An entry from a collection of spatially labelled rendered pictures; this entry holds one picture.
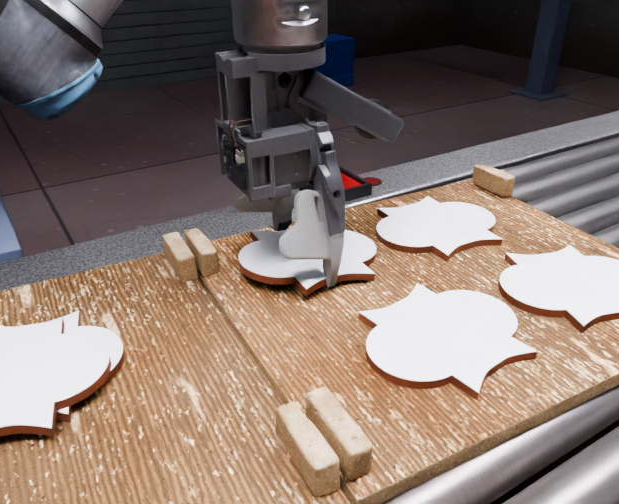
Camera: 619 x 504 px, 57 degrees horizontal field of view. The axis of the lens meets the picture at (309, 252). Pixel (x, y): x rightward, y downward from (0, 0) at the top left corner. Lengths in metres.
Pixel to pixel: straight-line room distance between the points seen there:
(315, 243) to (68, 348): 0.22
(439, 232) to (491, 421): 0.26
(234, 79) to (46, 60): 0.39
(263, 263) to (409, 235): 0.17
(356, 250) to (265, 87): 0.20
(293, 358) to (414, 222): 0.26
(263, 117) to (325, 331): 0.18
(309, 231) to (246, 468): 0.21
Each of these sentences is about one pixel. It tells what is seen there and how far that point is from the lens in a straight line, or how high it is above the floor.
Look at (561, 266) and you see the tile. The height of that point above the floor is 0.94.
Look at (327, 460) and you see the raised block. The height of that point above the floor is 0.96.
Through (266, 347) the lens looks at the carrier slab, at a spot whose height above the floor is 0.94.
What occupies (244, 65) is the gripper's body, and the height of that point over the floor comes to 1.14.
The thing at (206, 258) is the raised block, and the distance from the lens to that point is 0.56.
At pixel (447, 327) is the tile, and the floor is 0.94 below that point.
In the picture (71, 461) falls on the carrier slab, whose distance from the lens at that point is 0.42.
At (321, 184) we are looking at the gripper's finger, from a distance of 0.49.
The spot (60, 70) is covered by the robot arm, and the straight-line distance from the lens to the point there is 0.83.
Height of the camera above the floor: 1.23
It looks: 30 degrees down
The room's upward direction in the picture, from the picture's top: straight up
